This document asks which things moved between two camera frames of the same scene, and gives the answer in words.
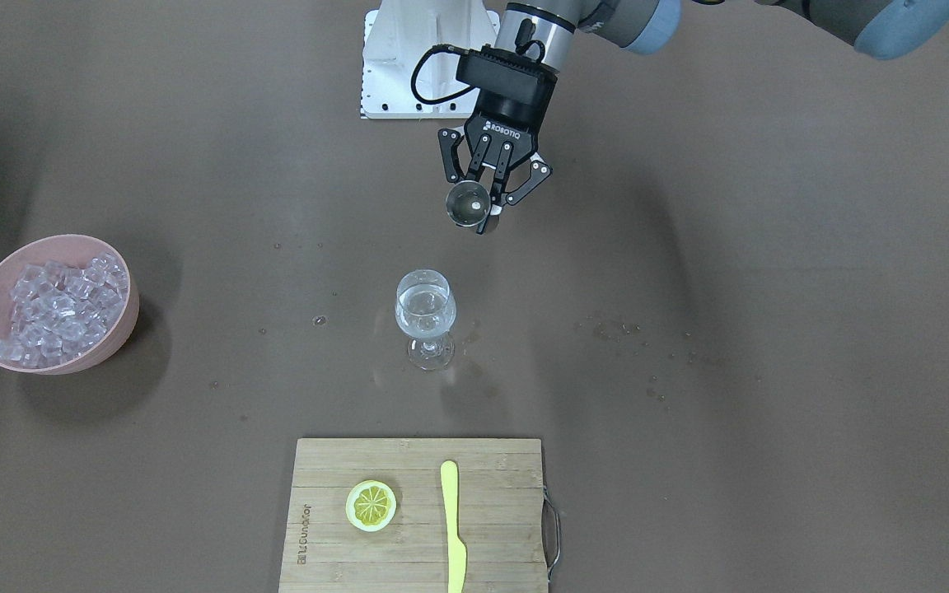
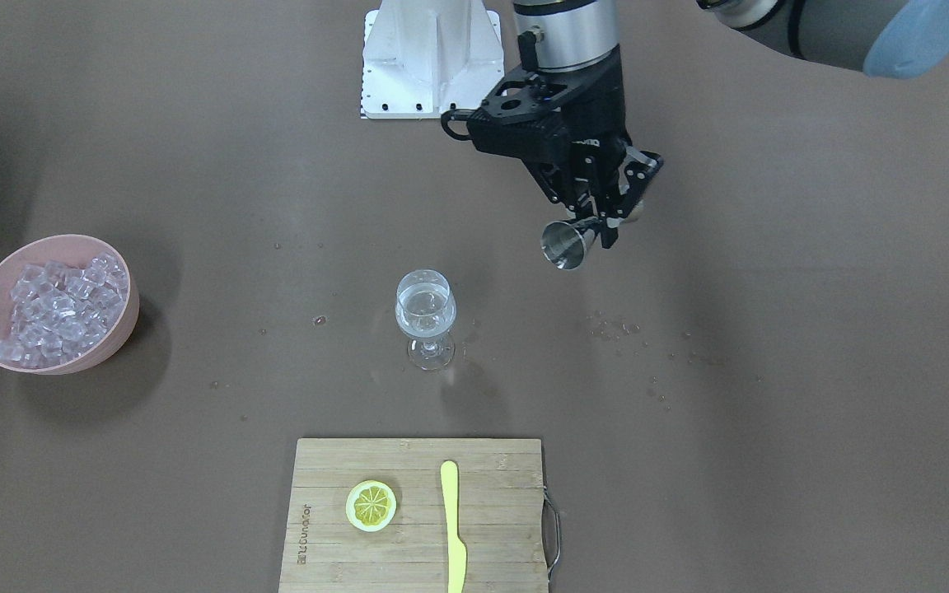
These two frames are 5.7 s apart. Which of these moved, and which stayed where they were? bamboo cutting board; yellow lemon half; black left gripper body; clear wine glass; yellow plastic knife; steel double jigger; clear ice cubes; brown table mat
Moved: steel double jigger; black left gripper body
Stayed: brown table mat; clear ice cubes; yellow plastic knife; clear wine glass; yellow lemon half; bamboo cutting board
